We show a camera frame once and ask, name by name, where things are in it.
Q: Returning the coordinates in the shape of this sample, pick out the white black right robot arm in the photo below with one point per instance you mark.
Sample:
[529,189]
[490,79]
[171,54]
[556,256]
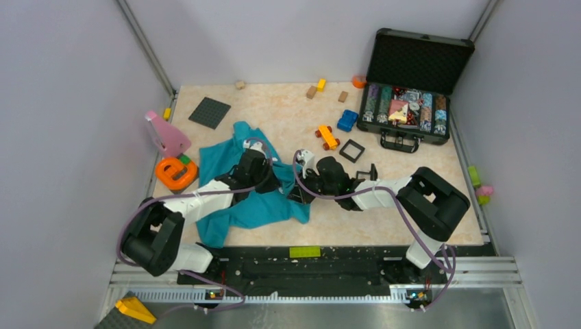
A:
[429,205]

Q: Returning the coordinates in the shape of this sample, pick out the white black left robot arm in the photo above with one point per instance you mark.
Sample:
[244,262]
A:
[152,238]

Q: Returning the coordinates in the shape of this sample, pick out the blue toy car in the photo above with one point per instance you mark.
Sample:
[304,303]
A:
[347,120]

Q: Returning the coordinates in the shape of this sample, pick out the green label strip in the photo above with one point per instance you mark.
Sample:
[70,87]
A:
[304,252]

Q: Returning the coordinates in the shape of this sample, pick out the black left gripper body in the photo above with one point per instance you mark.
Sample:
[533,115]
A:
[268,185]

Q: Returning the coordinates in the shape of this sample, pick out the tan wooden block left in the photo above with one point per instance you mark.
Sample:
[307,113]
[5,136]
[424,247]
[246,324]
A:
[311,92]

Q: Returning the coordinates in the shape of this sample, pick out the yellow wedge block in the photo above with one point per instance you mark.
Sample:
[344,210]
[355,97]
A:
[134,308]

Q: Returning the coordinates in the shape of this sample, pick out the orange plastic toy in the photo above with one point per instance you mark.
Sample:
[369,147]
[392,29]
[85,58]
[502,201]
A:
[176,173]

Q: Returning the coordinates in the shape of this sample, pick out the yellow wooden block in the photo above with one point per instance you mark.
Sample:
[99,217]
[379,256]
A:
[321,85]

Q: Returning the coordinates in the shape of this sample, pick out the tan wooden block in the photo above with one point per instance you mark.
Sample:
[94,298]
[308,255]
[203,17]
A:
[311,92]
[343,96]

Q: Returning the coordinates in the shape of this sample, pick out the green pink toy pile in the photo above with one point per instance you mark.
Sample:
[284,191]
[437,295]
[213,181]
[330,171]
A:
[483,192]

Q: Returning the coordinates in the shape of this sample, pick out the orange tape roll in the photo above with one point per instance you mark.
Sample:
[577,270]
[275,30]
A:
[359,81]

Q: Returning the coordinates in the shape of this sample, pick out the teal garment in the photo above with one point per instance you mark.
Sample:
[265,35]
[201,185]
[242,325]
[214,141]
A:
[258,209]

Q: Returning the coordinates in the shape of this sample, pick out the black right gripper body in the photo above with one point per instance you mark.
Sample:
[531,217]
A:
[316,184]

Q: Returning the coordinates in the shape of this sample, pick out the pink plastic toy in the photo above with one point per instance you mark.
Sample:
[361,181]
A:
[170,141]

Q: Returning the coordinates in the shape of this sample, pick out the black poker chip case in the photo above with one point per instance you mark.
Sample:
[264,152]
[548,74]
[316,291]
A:
[409,81]

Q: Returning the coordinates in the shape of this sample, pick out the yellow toy car red wheels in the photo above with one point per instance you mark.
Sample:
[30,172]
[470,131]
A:
[324,132]

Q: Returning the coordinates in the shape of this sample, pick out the black square frame far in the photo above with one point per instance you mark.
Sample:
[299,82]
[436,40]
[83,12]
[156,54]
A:
[352,151]

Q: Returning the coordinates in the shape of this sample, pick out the tan wooden block right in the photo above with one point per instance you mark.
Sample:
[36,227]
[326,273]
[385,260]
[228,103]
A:
[343,96]

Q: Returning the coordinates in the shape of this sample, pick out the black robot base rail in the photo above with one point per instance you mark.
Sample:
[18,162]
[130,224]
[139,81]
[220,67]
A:
[338,272]

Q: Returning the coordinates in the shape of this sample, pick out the black lego baseplate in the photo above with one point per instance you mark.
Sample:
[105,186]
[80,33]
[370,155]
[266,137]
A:
[209,113]

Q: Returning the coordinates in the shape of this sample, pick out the black folded frame stand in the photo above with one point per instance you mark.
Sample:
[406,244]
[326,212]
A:
[371,174]

